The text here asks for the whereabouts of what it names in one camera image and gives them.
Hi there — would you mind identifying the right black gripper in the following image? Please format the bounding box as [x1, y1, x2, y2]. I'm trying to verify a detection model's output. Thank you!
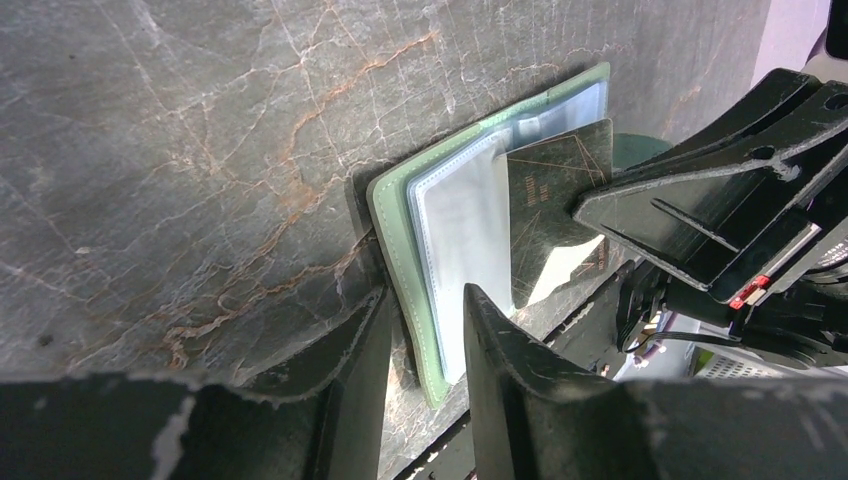
[572, 68, 847, 352]

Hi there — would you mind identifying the green card holder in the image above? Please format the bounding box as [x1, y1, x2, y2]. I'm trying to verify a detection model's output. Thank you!
[366, 62, 610, 409]

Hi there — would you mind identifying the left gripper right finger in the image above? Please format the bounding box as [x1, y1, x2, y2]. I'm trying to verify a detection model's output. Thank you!
[464, 284, 847, 479]

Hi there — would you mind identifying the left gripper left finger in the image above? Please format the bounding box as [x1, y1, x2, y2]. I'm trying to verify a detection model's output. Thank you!
[1, 287, 394, 479]

